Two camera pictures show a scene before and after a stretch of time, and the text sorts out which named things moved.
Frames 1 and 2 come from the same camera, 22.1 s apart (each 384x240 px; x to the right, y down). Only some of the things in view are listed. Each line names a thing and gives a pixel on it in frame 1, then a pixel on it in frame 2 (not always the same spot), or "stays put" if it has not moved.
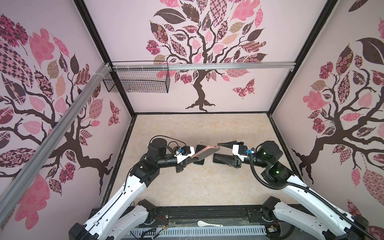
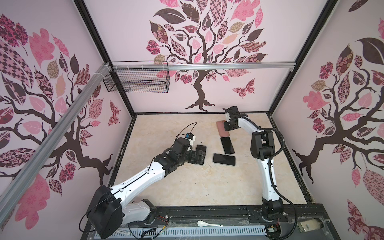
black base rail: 237,216 stays put
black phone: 207,152 to 227,145
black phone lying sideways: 225,159 stays put
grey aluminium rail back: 264,66 stays put
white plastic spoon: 201,223 stays put
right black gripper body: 237,161 to 228,126
